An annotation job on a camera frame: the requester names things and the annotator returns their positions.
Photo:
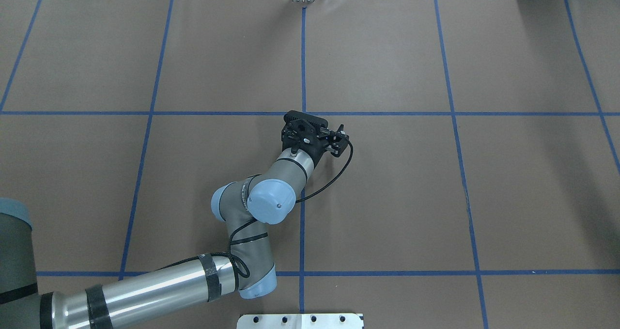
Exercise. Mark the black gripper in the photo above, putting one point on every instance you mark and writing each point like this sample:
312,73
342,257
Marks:
320,148

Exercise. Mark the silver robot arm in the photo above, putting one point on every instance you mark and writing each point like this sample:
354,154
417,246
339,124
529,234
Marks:
247,267

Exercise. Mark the brown paper table cover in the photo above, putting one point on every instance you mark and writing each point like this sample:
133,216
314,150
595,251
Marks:
484,189

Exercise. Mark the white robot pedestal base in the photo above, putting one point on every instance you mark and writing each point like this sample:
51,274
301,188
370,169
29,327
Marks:
301,321

